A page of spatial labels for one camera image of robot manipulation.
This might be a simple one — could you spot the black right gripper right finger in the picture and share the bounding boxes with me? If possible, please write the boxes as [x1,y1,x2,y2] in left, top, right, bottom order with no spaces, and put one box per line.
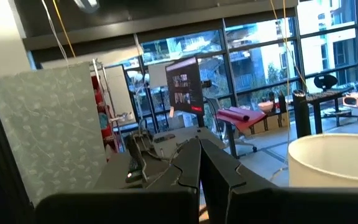
[200,138,358,224]

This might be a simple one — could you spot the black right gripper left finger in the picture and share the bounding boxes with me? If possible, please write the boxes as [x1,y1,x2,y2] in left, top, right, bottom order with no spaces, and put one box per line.
[34,138,201,224]

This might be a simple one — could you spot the dark grey desk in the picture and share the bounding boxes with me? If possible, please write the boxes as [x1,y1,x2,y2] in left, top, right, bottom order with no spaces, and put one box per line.
[93,126,228,191]

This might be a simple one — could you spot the black clamp device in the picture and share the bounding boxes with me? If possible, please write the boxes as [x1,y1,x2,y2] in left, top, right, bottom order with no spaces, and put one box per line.
[125,119,155,184]

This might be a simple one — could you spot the cardboard box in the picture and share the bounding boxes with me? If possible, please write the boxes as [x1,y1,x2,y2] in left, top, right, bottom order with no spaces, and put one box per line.
[237,111,291,137]

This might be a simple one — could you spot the red rolled mat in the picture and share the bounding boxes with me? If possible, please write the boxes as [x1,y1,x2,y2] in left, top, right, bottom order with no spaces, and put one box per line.
[216,105,267,133]

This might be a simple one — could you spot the black floor tower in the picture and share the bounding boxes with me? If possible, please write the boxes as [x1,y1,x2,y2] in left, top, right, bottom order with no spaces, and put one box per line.
[291,89,313,139]

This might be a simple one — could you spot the white bowl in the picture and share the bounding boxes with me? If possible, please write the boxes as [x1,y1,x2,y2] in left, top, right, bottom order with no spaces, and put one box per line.
[257,100,275,114]

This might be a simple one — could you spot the white office chair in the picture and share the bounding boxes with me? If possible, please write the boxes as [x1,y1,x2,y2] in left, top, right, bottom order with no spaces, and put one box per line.
[204,96,258,160]

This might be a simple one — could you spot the white board panel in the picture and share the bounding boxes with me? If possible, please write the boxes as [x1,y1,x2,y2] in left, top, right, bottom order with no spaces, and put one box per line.
[104,65,136,118]

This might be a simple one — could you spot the black table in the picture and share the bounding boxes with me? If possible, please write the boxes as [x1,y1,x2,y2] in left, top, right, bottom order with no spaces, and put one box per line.
[305,89,356,135]

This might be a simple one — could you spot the computer monitor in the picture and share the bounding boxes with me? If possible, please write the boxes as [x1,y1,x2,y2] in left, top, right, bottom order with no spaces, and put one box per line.
[165,56,206,116]

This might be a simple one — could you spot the metal rack red items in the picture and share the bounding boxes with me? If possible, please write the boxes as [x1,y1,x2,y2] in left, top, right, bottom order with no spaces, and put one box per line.
[88,58,127,154]

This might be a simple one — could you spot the whiteboard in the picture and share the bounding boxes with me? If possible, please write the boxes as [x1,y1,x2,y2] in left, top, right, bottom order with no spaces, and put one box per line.
[147,61,174,90]

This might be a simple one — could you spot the patterned divider panel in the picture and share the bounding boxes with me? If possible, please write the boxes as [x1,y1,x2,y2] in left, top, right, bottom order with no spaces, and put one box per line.
[0,62,108,207]

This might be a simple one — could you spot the black office chair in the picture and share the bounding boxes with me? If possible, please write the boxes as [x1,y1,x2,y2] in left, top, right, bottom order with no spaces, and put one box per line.
[313,73,358,128]

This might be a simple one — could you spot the yellow cable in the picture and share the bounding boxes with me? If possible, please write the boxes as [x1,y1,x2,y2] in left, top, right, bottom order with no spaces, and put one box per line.
[52,0,76,59]
[270,0,309,94]

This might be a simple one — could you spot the white hanging cable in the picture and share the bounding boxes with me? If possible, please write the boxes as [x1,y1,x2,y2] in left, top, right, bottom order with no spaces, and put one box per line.
[40,0,70,65]

